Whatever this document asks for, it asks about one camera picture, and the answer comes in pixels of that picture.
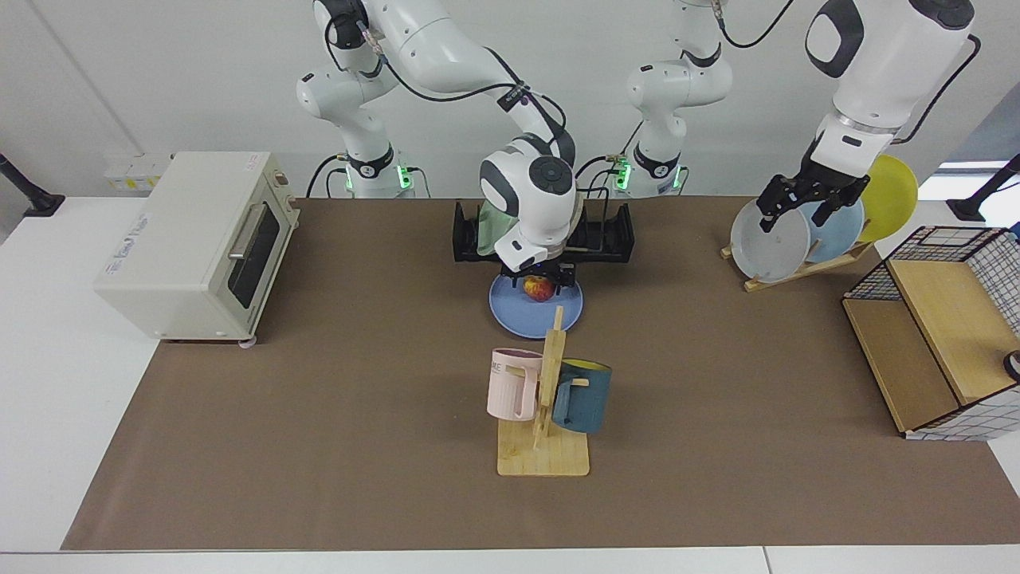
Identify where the light blue plate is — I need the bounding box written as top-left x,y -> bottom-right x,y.
797,198 -> 865,264

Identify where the pale grey plate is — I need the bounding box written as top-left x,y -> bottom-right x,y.
730,198 -> 812,284

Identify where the yellow plate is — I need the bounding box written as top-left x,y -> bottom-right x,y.
857,155 -> 919,243

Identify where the black dish rack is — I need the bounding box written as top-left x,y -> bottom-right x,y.
453,201 -> 636,264

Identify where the green plate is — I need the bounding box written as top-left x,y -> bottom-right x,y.
477,199 -> 512,256

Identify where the wooden plate rack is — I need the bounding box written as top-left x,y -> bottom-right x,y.
720,239 -> 873,293

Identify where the pink cup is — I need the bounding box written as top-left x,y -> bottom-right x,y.
487,348 -> 544,421

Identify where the dark blue cup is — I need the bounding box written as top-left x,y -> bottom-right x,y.
551,359 -> 613,434

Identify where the wooden cup stand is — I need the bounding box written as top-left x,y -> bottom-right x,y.
497,305 -> 591,478

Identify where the brown table cloth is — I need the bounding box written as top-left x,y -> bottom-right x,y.
61,197 -> 1020,551

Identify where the pale toaster oven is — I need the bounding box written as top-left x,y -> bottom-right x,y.
94,151 -> 300,346

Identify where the black base cable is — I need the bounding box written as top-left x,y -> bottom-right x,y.
575,154 -> 638,200
305,154 -> 351,199

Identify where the wire basket with wooden floor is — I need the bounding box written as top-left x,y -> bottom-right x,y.
842,226 -> 1020,442

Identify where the black camera stand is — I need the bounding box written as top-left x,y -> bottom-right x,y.
0,153 -> 66,218
947,153 -> 1020,222

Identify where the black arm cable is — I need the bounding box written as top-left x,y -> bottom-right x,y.
323,16 -> 568,152
891,33 -> 983,146

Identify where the white wall socket strip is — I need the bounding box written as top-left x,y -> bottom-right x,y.
104,153 -> 172,192

